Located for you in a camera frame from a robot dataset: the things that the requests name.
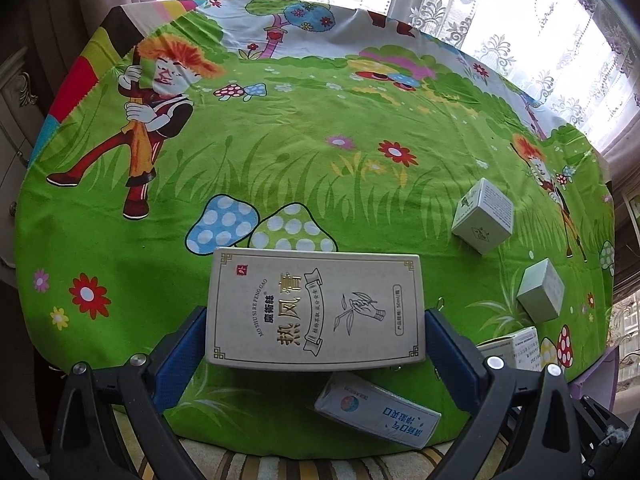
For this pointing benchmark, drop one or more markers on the pink curtain with valance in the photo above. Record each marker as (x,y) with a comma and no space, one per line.
(75,10)

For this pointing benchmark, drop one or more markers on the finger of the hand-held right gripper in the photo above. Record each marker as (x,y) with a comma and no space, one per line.
(595,417)

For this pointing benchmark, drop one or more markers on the white ornate cabinet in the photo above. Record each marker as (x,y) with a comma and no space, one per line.
(15,160)

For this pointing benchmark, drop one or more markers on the white lace curtain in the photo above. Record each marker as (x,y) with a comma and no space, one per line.
(525,20)

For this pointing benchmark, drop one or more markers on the cream box with plant drawing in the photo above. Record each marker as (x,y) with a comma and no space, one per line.
(315,305)

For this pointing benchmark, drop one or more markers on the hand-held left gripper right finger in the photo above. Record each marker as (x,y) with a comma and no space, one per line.
(452,355)

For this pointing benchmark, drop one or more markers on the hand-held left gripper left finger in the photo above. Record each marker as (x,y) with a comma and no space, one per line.
(180,360)

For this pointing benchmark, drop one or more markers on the pale green white box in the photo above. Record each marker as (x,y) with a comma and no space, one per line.
(540,290)

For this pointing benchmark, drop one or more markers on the plain pink curtain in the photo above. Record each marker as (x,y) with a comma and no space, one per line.
(625,170)

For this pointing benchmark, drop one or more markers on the white box with blue text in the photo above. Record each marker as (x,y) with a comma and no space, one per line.
(525,347)

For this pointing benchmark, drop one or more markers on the blue and white box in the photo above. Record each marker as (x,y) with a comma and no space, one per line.
(375,407)

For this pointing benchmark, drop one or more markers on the white fluff tuft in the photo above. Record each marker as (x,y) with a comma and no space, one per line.
(617,433)

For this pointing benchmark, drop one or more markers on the white cube box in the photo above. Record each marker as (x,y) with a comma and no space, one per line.
(482,215)

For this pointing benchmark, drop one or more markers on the green cartoon printed blanket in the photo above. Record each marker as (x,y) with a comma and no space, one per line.
(300,160)

